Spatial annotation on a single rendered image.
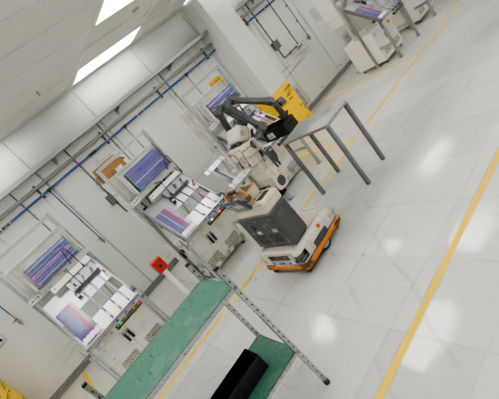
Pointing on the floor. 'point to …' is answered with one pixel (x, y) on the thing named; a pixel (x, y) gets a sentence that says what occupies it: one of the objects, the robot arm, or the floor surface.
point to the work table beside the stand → (313, 123)
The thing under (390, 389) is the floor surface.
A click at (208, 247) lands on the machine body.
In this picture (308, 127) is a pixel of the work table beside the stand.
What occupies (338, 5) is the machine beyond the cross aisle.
